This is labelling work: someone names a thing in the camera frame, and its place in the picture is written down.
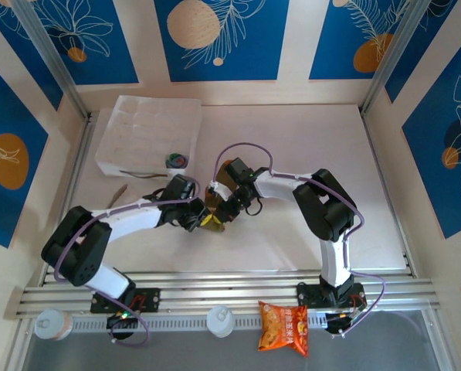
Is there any long aluminium base rail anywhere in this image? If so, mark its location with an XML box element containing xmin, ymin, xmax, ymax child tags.
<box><xmin>15</xmin><ymin>270</ymin><xmax>442</xmax><ymax>320</ymax></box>

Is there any orange snack bag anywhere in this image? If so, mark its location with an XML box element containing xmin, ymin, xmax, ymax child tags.
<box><xmin>257</xmin><ymin>300</ymin><xmax>310</xmax><ymax>359</ymax></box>

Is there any olive brown orange sock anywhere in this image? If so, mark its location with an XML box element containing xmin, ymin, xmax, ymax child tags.
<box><xmin>205</xmin><ymin>157</ymin><xmax>239</xmax><ymax>233</ymax></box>

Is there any white round knob middle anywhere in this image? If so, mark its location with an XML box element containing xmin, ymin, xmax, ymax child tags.
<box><xmin>205</xmin><ymin>305</ymin><xmax>234</xmax><ymax>339</ymax></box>

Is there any aluminium side rail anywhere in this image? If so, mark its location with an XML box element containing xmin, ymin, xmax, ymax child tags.
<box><xmin>40</xmin><ymin>114</ymin><xmax>98</xmax><ymax>287</ymax></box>
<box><xmin>360</xmin><ymin>110</ymin><xmax>415</xmax><ymax>276</ymax></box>

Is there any white foam compartment box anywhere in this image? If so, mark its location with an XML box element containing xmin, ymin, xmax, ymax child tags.
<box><xmin>94</xmin><ymin>94</ymin><xmax>203</xmax><ymax>179</ymax></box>

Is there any aluminium frame post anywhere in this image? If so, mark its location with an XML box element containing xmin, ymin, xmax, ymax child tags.
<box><xmin>361</xmin><ymin>0</ymin><xmax>432</xmax><ymax>115</ymax></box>
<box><xmin>12</xmin><ymin>0</ymin><xmax>91</xmax><ymax>119</ymax></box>

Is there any thin brown strip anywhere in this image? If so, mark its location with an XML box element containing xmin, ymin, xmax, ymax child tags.
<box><xmin>118</xmin><ymin>168</ymin><xmax>168</xmax><ymax>181</ymax></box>

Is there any white-top drink can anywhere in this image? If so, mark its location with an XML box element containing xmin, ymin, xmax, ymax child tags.
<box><xmin>34</xmin><ymin>308</ymin><xmax>73</xmax><ymax>341</ymax></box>

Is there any small brown scrap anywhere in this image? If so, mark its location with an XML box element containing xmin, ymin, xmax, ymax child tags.
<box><xmin>107</xmin><ymin>184</ymin><xmax>129</xmax><ymax>208</ymax></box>

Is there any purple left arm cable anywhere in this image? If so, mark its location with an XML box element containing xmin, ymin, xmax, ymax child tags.
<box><xmin>53</xmin><ymin>176</ymin><xmax>198</xmax><ymax>346</ymax></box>

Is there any short black cable loop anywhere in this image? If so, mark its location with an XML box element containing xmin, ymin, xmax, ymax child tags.
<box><xmin>244</xmin><ymin>196</ymin><xmax>263</xmax><ymax>216</ymax></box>

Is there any blue orange green striped sock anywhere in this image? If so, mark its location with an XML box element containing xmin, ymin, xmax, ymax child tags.
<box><xmin>164</xmin><ymin>152</ymin><xmax>188</xmax><ymax>170</ymax></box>

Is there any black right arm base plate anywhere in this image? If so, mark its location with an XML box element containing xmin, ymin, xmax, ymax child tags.
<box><xmin>297</xmin><ymin>282</ymin><xmax>366</xmax><ymax>310</ymax></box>

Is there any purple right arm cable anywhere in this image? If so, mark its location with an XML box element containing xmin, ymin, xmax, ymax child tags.
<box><xmin>212</xmin><ymin>142</ymin><xmax>388</xmax><ymax>337</ymax></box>

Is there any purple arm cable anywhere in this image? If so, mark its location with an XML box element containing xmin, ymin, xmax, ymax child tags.
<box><xmin>53</xmin><ymin>176</ymin><xmax>198</xmax><ymax>346</ymax></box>
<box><xmin>212</xmin><ymin>142</ymin><xmax>388</xmax><ymax>337</ymax></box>

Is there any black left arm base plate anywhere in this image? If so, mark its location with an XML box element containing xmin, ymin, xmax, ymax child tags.
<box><xmin>90</xmin><ymin>288</ymin><xmax>161</xmax><ymax>314</ymax></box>

